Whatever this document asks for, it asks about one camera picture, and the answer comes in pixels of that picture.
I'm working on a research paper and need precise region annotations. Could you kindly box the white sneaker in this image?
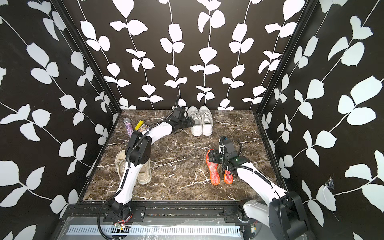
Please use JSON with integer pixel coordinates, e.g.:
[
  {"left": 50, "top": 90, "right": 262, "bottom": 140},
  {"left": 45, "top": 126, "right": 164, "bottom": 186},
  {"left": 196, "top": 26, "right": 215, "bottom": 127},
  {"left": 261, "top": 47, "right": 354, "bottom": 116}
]
[
  {"left": 188, "top": 106, "right": 203, "bottom": 137},
  {"left": 199, "top": 106, "right": 213, "bottom": 136}
]

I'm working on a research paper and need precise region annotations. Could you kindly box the red orange insole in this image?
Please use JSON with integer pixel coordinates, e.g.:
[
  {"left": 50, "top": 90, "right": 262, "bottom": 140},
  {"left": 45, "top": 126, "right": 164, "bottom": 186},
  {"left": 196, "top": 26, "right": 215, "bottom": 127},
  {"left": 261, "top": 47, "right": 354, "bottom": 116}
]
[{"left": 206, "top": 149, "right": 221, "bottom": 186}]

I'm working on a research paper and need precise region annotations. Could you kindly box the beige sneaker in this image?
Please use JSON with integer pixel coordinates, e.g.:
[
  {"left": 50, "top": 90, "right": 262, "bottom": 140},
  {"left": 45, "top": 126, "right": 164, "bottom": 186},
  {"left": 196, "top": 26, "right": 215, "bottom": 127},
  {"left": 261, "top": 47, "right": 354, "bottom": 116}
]
[
  {"left": 115, "top": 150, "right": 126, "bottom": 180},
  {"left": 137, "top": 160, "right": 152, "bottom": 185}
]

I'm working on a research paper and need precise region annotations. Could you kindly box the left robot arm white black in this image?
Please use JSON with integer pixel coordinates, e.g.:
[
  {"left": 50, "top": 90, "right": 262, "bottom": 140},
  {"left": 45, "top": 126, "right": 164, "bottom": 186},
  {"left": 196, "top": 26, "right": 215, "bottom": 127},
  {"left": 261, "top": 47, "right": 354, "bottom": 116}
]
[{"left": 103, "top": 107, "right": 196, "bottom": 223}]

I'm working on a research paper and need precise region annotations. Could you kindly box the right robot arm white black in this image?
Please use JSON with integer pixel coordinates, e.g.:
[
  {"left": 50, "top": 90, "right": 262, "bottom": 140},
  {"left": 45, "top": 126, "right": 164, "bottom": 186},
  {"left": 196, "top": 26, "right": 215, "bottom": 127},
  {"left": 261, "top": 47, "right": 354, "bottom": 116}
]
[{"left": 206, "top": 137, "right": 310, "bottom": 240}]

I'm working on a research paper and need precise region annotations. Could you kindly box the small purple card box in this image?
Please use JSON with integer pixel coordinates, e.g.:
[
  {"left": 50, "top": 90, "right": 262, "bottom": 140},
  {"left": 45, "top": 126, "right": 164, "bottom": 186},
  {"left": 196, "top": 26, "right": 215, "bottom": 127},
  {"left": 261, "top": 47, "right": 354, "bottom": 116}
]
[{"left": 138, "top": 124, "right": 150, "bottom": 134}]

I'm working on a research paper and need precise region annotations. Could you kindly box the yellow wedge block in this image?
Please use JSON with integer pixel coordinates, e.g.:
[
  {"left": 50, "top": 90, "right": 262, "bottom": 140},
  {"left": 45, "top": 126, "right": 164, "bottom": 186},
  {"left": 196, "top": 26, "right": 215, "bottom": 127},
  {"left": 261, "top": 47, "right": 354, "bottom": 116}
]
[{"left": 135, "top": 121, "right": 144, "bottom": 131}]

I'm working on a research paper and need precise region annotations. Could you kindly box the purple glitter tube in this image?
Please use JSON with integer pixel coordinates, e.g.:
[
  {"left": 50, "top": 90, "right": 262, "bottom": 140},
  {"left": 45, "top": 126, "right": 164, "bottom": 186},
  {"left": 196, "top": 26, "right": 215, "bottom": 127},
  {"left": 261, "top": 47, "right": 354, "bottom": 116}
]
[{"left": 123, "top": 118, "right": 134, "bottom": 138}]

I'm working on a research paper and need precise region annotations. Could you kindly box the white slotted cable duct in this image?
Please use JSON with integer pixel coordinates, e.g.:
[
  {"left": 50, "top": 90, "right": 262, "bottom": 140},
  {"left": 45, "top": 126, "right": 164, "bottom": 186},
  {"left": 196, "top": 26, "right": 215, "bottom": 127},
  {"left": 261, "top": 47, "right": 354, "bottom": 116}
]
[{"left": 65, "top": 224, "right": 242, "bottom": 238}]

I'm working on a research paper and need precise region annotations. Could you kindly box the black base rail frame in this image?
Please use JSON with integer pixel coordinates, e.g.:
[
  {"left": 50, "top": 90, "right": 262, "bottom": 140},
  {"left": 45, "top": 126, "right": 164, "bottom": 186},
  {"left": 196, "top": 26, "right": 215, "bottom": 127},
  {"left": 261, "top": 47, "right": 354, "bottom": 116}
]
[{"left": 59, "top": 200, "right": 307, "bottom": 224}]

